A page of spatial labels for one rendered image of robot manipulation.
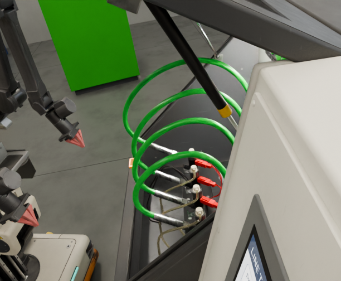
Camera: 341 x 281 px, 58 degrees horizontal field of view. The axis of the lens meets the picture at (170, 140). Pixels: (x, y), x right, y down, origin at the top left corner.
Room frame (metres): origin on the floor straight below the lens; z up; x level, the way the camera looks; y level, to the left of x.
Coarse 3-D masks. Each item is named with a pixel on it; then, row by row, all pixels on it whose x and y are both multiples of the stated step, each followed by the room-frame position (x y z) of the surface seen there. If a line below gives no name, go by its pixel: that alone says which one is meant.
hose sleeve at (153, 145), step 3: (150, 144) 0.76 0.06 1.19; (153, 144) 0.76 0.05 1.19; (156, 144) 0.76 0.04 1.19; (150, 147) 0.75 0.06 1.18; (153, 147) 0.75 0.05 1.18; (156, 147) 0.75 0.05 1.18; (159, 147) 0.75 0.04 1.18; (162, 147) 0.76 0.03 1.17; (165, 147) 0.76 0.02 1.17; (156, 150) 0.76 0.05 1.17; (159, 150) 0.75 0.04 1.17; (162, 150) 0.75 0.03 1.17; (165, 150) 0.75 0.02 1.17; (168, 150) 0.75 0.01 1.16; (171, 150) 0.76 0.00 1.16; (165, 153) 0.75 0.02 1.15; (168, 153) 0.75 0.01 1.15; (171, 153) 0.75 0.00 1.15
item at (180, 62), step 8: (168, 64) 0.75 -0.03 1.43; (176, 64) 0.75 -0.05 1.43; (184, 64) 0.75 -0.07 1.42; (216, 64) 0.74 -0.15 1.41; (224, 64) 0.74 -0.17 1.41; (152, 72) 0.76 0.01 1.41; (160, 72) 0.75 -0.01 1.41; (232, 72) 0.74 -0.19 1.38; (144, 80) 0.76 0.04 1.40; (240, 80) 0.73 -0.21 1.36; (136, 88) 0.76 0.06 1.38; (128, 104) 0.76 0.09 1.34; (128, 128) 0.76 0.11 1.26
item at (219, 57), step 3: (195, 21) 1.06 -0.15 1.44; (198, 24) 1.06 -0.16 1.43; (201, 27) 1.06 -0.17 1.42; (201, 30) 1.06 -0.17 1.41; (204, 33) 1.06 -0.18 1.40; (204, 36) 1.06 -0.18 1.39; (207, 39) 1.05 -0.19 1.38; (210, 42) 1.05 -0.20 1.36; (210, 45) 1.05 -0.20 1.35; (213, 48) 1.05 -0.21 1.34; (213, 51) 1.05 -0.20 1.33; (216, 54) 1.05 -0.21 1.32; (222, 54) 1.05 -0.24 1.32; (216, 57) 1.04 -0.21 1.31; (219, 57) 1.05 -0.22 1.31; (222, 57) 1.05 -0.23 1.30; (219, 60) 1.05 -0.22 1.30; (222, 60) 1.05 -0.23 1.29
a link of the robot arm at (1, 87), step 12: (0, 0) 1.12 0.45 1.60; (12, 0) 1.18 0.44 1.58; (0, 36) 1.18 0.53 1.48; (0, 48) 1.16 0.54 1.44; (0, 60) 1.15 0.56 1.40; (0, 72) 1.16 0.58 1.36; (0, 84) 1.16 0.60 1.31; (12, 84) 1.17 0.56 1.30; (0, 96) 1.14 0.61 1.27; (12, 96) 1.16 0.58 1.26; (0, 108) 1.15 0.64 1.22; (12, 108) 1.13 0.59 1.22
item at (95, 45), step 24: (48, 0) 3.92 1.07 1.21; (72, 0) 3.96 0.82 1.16; (96, 0) 4.00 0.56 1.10; (48, 24) 3.90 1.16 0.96; (72, 24) 3.94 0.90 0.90; (96, 24) 3.99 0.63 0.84; (120, 24) 4.03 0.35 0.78; (72, 48) 3.93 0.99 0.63; (96, 48) 3.97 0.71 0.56; (120, 48) 4.02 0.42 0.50; (72, 72) 3.91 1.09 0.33; (96, 72) 3.96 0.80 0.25; (120, 72) 4.01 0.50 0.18
